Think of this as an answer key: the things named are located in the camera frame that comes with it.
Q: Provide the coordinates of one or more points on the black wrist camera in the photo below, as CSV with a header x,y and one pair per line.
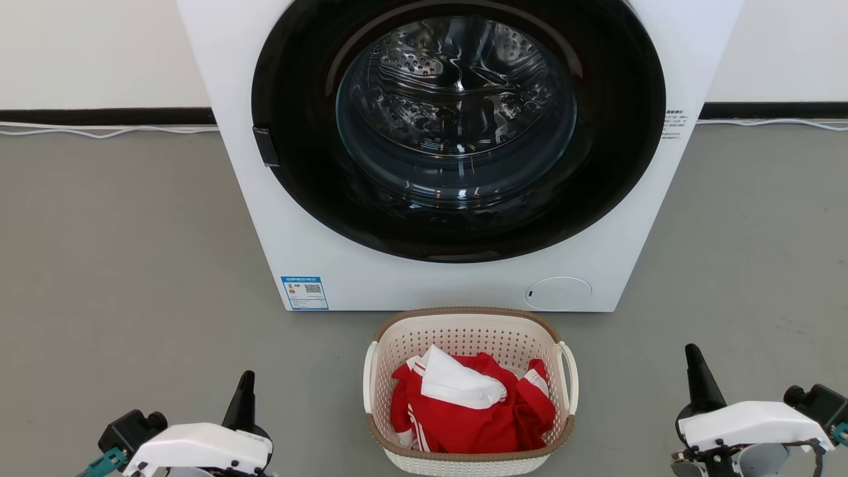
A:
x,y
821,404
129,429

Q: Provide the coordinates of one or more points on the teal right camera connector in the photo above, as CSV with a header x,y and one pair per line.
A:
x,y
841,434

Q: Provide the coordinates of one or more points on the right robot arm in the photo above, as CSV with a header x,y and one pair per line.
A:
x,y
762,464

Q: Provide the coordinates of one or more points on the black round washer door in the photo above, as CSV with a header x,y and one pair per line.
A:
x,y
609,185

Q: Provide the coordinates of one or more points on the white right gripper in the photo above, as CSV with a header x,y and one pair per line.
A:
x,y
748,424

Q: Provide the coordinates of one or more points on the red striped garment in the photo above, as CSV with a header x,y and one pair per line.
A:
x,y
490,427

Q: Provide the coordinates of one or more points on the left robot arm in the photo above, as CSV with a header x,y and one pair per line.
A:
x,y
199,473

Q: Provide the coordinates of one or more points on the round white filter cover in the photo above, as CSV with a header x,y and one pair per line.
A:
x,y
560,293

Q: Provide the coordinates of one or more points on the teal left camera connector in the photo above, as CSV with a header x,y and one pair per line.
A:
x,y
106,462

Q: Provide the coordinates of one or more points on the black door latch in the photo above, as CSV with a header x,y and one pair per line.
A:
x,y
266,147

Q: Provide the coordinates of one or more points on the steel washer drum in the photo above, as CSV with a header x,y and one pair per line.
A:
x,y
457,99

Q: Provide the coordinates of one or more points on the small printed text label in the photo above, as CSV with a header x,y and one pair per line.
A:
x,y
675,124

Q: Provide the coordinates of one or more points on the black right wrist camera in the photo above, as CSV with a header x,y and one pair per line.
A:
x,y
821,404

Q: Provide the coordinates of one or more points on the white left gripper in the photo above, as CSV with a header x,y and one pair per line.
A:
x,y
199,445

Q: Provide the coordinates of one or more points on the blue energy label sticker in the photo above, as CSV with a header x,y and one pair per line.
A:
x,y
305,293

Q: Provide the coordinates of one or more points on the teal camera connector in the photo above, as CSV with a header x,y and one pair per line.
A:
x,y
841,434
106,462

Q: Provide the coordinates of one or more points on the white garment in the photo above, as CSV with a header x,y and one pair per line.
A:
x,y
457,384

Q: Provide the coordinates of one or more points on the white perforated laundry basket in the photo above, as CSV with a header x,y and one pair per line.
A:
x,y
467,331

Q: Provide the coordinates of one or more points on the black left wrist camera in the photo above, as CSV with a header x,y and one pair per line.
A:
x,y
129,429

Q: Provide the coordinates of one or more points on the white front-load washing machine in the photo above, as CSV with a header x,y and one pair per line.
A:
x,y
430,285

